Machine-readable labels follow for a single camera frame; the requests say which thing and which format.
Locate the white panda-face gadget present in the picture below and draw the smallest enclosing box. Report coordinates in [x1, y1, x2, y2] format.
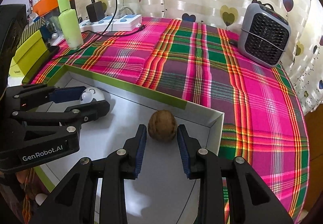
[79, 87, 105, 104]

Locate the brown walnut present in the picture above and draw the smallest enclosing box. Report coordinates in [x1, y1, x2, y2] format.
[148, 110, 177, 142]

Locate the left hand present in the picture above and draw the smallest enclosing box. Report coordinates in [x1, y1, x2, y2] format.
[1, 169, 42, 202]

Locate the lime green shoe box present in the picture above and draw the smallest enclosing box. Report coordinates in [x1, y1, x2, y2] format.
[9, 30, 47, 77]

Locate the black smartphone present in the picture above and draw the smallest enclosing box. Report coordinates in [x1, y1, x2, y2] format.
[22, 45, 60, 85]

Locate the light green lotion bottle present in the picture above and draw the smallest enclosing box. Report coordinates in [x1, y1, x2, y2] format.
[58, 0, 84, 49]

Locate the green white cardboard tray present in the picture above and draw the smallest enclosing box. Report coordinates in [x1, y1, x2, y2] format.
[32, 66, 224, 223]

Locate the orange-lidded clear storage bin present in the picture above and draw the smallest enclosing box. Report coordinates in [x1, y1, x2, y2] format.
[33, 0, 76, 35]

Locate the white blue power strip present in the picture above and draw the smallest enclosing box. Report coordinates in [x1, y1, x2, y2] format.
[79, 15, 142, 32]

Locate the black power adapter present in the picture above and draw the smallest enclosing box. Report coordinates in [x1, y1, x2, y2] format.
[86, 0, 105, 22]

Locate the pink green plaid tablecloth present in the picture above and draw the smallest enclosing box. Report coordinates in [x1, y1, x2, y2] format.
[31, 17, 309, 222]

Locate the grey mini space heater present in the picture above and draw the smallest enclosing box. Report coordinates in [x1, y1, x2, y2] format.
[238, 3, 291, 68]

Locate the black charging cable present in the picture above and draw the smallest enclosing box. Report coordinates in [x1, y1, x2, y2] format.
[47, 0, 146, 60]

